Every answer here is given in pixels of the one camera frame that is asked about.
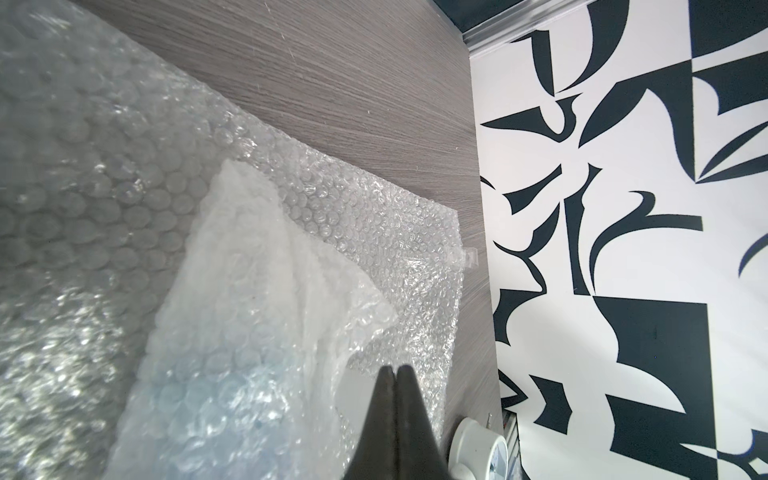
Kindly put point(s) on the white alarm clock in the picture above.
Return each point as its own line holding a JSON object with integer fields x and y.
{"x": 477, "y": 453}

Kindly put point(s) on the bubble wrap around vase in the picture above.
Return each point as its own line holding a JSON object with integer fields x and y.
{"x": 107, "y": 153}

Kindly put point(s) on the bubble-wrapped purple item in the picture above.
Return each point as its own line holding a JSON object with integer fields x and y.
{"x": 249, "y": 347}

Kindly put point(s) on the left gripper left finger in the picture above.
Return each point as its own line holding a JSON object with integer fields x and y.
{"x": 376, "y": 454}

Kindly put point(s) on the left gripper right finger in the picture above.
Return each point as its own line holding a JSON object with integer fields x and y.
{"x": 418, "y": 455}

